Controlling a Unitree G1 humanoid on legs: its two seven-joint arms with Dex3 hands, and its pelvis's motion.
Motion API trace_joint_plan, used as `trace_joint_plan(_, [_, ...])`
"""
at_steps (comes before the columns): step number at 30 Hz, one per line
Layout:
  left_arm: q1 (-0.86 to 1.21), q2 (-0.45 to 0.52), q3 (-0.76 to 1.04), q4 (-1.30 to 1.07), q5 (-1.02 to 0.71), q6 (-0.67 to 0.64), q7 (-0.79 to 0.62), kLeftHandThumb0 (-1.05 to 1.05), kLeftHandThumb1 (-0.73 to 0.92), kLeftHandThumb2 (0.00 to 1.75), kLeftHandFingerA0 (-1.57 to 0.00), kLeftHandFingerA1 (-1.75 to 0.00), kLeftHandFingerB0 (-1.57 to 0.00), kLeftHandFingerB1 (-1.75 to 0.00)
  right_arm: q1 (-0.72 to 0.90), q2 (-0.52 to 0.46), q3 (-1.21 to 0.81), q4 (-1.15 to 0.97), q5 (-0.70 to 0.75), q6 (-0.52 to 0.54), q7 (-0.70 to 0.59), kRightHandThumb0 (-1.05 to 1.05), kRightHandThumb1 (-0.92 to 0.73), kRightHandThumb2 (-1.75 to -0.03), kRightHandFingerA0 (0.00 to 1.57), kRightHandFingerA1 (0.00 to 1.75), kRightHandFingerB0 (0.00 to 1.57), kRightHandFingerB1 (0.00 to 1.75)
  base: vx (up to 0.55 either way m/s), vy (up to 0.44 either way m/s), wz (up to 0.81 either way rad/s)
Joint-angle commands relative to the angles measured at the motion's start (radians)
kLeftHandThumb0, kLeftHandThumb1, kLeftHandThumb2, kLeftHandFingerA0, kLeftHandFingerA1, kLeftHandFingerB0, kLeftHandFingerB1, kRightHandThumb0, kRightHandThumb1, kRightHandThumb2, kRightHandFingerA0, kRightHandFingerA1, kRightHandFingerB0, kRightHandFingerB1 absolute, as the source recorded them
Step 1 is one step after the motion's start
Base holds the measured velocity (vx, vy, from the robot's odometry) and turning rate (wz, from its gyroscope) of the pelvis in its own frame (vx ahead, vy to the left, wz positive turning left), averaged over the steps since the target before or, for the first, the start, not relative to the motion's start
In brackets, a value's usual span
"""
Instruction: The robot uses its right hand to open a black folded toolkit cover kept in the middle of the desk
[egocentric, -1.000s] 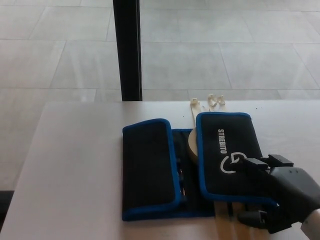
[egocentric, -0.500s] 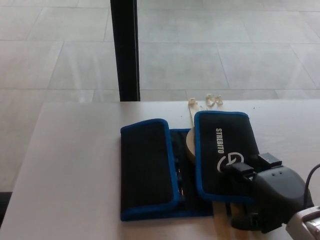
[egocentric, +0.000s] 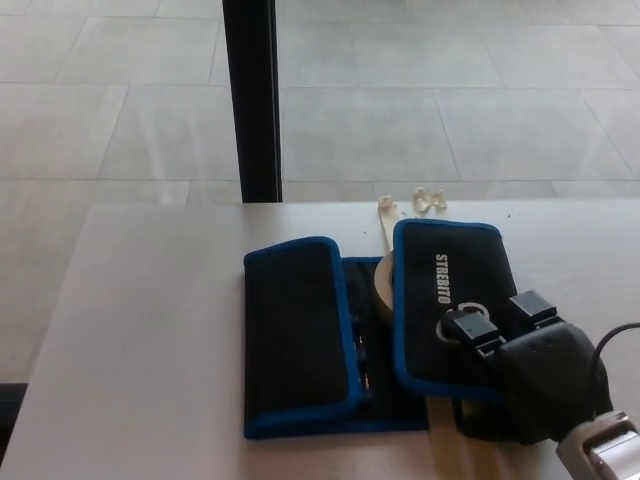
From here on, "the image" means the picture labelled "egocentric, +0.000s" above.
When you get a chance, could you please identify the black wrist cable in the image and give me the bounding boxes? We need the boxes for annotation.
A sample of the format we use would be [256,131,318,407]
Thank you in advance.
[591,321,640,414]

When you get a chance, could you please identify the black blue-trimmed folding toolkit cover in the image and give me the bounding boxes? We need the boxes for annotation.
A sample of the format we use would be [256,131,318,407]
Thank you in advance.
[242,217,527,442]

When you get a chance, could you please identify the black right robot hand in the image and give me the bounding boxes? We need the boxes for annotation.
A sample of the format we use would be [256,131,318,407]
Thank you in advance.
[438,289,615,447]

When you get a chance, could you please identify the beige tape strip curled end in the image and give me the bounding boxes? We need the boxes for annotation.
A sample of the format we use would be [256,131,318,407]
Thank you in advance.
[375,194,403,256]

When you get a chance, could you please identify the beige masking tape roll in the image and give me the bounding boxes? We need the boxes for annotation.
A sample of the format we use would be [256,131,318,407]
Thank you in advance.
[372,251,399,325]

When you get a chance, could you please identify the screwdriver tool inside kit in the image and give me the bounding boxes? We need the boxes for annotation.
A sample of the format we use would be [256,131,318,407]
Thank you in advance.
[352,319,374,396]

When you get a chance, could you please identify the crumpled beige tape strips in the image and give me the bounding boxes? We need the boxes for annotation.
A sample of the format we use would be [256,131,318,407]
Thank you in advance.
[410,186,448,217]

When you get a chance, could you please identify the black vertical post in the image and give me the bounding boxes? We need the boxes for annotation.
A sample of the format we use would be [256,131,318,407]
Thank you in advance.
[222,0,284,204]

